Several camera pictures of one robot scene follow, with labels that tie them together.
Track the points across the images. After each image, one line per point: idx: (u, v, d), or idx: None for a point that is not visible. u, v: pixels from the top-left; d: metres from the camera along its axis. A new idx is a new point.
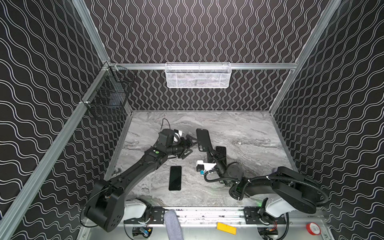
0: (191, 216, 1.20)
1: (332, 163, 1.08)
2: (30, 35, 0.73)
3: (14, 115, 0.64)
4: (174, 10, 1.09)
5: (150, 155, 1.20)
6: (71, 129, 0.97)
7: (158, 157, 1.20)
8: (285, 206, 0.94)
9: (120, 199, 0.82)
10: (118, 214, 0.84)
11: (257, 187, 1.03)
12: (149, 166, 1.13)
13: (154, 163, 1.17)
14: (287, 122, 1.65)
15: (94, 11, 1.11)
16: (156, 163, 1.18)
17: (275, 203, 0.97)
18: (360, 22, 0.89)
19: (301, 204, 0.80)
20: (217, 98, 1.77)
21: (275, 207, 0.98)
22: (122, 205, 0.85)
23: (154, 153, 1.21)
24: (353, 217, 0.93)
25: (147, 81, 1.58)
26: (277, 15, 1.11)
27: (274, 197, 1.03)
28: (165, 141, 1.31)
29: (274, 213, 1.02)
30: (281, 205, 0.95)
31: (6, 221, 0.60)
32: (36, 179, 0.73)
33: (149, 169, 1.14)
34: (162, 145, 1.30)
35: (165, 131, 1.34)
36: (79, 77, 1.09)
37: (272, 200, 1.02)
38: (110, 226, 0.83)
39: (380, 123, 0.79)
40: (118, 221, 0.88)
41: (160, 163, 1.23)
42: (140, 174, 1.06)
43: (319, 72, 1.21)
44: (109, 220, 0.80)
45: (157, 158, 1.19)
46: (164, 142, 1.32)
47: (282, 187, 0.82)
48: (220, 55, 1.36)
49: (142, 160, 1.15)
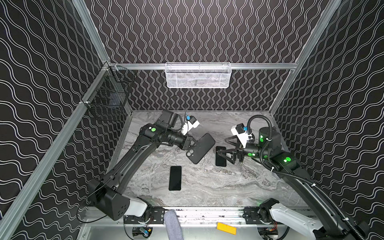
0: (191, 216, 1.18)
1: (332, 163, 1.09)
2: (30, 35, 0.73)
3: (14, 115, 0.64)
4: (174, 10, 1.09)
5: (145, 137, 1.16)
6: (71, 129, 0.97)
7: (156, 136, 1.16)
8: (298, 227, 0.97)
9: (114, 199, 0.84)
10: (122, 205, 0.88)
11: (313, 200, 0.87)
12: (143, 150, 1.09)
13: (151, 145, 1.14)
14: (287, 122, 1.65)
15: (94, 11, 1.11)
16: (154, 143, 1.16)
17: (289, 217, 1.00)
18: (360, 22, 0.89)
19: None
20: (217, 98, 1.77)
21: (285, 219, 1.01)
22: (121, 199, 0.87)
23: (151, 131, 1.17)
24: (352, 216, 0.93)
25: (147, 82, 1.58)
26: (277, 16, 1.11)
27: (287, 209, 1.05)
28: (169, 118, 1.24)
29: (277, 218, 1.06)
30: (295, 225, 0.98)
31: (6, 221, 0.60)
32: (36, 180, 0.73)
33: (147, 152, 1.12)
34: (164, 123, 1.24)
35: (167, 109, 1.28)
36: (79, 77, 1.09)
37: (286, 212, 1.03)
38: (117, 216, 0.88)
39: (379, 123, 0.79)
40: (126, 209, 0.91)
41: (158, 140, 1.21)
42: (134, 162, 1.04)
43: (319, 72, 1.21)
44: (113, 214, 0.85)
45: (153, 138, 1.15)
46: (166, 120, 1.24)
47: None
48: (220, 55, 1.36)
49: (136, 147, 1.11)
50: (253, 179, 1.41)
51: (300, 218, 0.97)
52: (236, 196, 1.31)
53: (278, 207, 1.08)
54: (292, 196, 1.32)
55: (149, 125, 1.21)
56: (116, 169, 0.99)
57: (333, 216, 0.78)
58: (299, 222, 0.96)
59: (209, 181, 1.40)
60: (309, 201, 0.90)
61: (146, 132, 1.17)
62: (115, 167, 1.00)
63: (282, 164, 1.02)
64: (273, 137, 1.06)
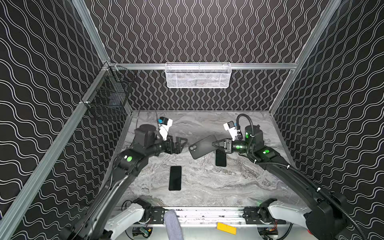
0: (191, 216, 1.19)
1: (332, 163, 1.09)
2: (30, 35, 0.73)
3: (14, 115, 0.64)
4: (174, 10, 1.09)
5: (120, 169, 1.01)
6: (71, 129, 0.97)
7: (133, 164, 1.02)
8: (293, 216, 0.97)
9: None
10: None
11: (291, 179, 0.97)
12: (117, 187, 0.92)
13: (127, 178, 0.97)
14: (287, 122, 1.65)
15: (94, 11, 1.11)
16: (131, 176, 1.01)
17: (285, 208, 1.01)
18: (360, 21, 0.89)
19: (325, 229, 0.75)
20: (217, 98, 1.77)
21: (281, 211, 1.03)
22: None
23: (127, 161, 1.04)
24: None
25: (147, 81, 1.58)
26: (277, 15, 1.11)
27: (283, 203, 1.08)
28: (143, 139, 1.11)
29: (276, 215, 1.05)
30: (291, 214, 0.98)
31: (6, 221, 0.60)
32: (36, 180, 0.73)
33: (124, 186, 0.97)
34: (140, 146, 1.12)
35: (143, 128, 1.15)
36: (80, 77, 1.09)
37: (281, 205, 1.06)
38: None
39: (379, 123, 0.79)
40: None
41: (137, 169, 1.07)
42: (108, 203, 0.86)
43: (319, 72, 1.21)
44: None
45: (130, 168, 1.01)
46: (141, 142, 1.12)
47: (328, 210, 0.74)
48: (220, 55, 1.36)
49: (111, 183, 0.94)
50: (253, 179, 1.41)
51: (295, 207, 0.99)
52: (236, 196, 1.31)
53: (275, 203, 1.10)
54: (292, 196, 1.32)
55: (124, 154, 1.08)
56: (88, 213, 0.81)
57: (308, 189, 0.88)
58: (292, 211, 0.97)
59: (209, 181, 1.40)
60: (287, 181, 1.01)
61: (121, 162, 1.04)
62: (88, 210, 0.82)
63: (263, 156, 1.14)
64: (256, 135, 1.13)
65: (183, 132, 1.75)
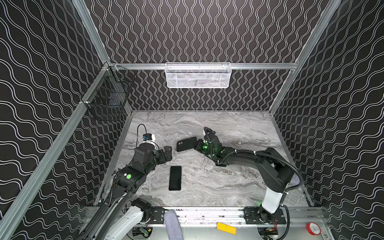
0: (191, 216, 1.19)
1: (332, 163, 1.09)
2: (30, 35, 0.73)
3: (14, 115, 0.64)
4: (174, 10, 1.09)
5: (120, 186, 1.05)
6: (71, 129, 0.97)
7: (132, 183, 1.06)
8: (273, 195, 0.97)
9: None
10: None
11: (242, 157, 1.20)
12: (116, 204, 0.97)
13: (126, 195, 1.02)
14: (287, 122, 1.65)
15: (94, 11, 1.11)
16: (130, 193, 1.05)
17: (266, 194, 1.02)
18: (360, 22, 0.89)
19: (273, 181, 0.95)
20: (217, 98, 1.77)
21: (268, 200, 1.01)
22: None
23: (126, 179, 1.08)
24: (340, 208, 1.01)
25: (147, 81, 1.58)
26: (277, 15, 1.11)
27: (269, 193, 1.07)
28: (142, 158, 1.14)
29: (270, 207, 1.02)
30: (271, 194, 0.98)
31: (6, 220, 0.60)
32: (36, 180, 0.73)
33: (123, 203, 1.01)
34: (139, 164, 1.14)
35: (142, 147, 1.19)
36: (80, 77, 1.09)
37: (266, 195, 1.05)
38: None
39: (379, 123, 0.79)
40: None
41: (136, 187, 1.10)
42: (108, 219, 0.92)
43: (319, 72, 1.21)
44: None
45: (129, 188, 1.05)
46: (140, 160, 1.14)
47: (264, 163, 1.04)
48: (220, 55, 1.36)
49: (110, 200, 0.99)
50: (253, 179, 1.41)
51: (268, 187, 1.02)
52: (236, 196, 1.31)
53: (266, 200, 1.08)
54: (292, 196, 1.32)
55: (124, 172, 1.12)
56: (87, 230, 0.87)
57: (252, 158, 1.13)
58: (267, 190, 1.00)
59: (209, 181, 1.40)
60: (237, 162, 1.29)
61: (121, 180, 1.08)
62: (87, 227, 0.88)
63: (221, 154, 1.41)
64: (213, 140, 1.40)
65: (183, 131, 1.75)
